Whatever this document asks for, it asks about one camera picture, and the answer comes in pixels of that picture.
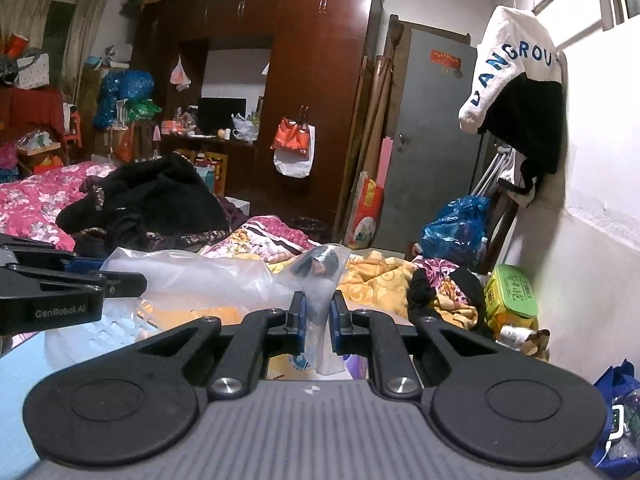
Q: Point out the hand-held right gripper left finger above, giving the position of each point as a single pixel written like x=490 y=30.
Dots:
x=301 y=322

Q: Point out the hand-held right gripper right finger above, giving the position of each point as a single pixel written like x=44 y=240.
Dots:
x=336 y=327

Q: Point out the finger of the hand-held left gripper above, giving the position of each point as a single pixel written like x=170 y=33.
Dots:
x=82 y=263
x=120 y=282

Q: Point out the purple tissue pack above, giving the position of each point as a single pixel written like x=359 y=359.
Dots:
x=357 y=367

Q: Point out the white plastic basket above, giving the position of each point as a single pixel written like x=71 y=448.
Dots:
x=100 y=340

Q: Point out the large clear plastic bag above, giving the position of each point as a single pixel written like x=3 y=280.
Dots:
x=200 y=280

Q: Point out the yellow patterned blanket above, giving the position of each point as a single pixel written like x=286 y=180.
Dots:
x=380 y=280

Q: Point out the pink floral blanket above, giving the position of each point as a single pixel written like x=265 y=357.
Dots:
x=35 y=205

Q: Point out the pink cartoon printed blanket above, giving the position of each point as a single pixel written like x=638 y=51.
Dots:
x=260 y=240

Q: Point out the black clothes pile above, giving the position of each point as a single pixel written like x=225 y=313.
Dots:
x=165 y=195

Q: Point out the purple floral cloth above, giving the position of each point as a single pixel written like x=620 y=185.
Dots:
x=435 y=270

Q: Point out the red printed bag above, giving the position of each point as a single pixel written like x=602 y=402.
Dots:
x=365 y=210

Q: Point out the orange plastic stool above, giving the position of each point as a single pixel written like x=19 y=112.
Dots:
x=74 y=127

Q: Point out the blue plastic bag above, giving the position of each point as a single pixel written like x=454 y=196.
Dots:
x=455 y=230

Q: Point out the white hanging plastic bag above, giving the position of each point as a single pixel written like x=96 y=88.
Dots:
x=292 y=167

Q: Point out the red cloth cover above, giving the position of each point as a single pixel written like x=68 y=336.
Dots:
x=30 y=110

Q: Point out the green plastic crate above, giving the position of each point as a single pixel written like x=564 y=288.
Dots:
x=142 y=110

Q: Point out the blue plastic sacks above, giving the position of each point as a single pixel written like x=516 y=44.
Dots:
x=122 y=95

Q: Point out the green lidded box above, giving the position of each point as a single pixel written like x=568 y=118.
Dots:
x=510 y=292

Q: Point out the orange hanging bag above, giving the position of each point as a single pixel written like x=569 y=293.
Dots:
x=290 y=137

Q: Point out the grey door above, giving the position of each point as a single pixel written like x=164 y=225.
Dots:
x=425 y=160

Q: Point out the brown paper bag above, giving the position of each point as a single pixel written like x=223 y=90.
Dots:
x=530 y=345

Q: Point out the black monitor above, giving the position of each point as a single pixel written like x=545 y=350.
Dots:
x=220 y=115

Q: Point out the white spotted gift bag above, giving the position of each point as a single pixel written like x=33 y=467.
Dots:
x=32 y=70

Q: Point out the small white hanging bag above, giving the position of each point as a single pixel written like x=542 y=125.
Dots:
x=180 y=75

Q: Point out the beige curtain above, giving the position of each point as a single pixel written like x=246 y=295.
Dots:
x=82 y=45
x=25 y=10

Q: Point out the white metal rack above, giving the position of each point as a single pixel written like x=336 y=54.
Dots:
x=492 y=175

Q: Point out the wooden planks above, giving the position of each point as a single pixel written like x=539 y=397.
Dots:
x=377 y=110

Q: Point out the brown wooden wardrobe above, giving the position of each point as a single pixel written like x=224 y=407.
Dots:
x=310 y=60

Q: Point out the blue tote bag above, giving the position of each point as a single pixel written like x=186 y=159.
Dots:
x=606 y=377

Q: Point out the black hanging garment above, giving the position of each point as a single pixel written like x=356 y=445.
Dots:
x=535 y=120

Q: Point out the red door sticker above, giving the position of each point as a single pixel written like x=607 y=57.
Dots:
x=445 y=58

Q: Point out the white printed hoodie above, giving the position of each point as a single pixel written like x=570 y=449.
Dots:
x=505 y=35

